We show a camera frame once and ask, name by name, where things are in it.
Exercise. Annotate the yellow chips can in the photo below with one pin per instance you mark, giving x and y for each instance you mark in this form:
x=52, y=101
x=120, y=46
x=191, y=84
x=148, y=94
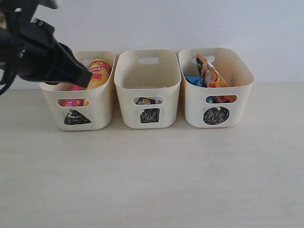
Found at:
x=100, y=70

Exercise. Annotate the orange chips bag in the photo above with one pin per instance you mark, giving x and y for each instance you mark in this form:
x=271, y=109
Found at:
x=211, y=78

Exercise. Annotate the cream bin square mark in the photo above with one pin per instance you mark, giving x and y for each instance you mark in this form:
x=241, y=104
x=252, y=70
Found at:
x=148, y=73

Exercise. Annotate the blue snack bag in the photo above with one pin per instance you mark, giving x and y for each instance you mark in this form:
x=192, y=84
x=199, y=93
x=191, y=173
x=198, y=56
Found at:
x=199, y=81

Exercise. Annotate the pink chips can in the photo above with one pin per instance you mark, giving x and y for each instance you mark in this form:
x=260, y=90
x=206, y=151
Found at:
x=74, y=102

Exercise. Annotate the cream bin triangle mark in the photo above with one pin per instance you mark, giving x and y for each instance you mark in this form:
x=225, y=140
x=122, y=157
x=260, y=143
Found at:
x=101, y=101

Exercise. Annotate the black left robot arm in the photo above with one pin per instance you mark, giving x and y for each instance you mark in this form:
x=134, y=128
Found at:
x=4, y=47

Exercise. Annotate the purple juice carton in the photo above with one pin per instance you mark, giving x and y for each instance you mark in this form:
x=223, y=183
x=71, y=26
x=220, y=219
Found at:
x=145, y=101

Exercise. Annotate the cream bin circle mark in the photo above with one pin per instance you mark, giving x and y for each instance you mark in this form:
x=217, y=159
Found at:
x=214, y=107

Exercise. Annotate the white milk carton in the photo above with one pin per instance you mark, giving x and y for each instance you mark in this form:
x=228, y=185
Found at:
x=159, y=99

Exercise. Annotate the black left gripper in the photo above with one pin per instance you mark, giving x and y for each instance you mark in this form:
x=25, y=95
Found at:
x=33, y=53

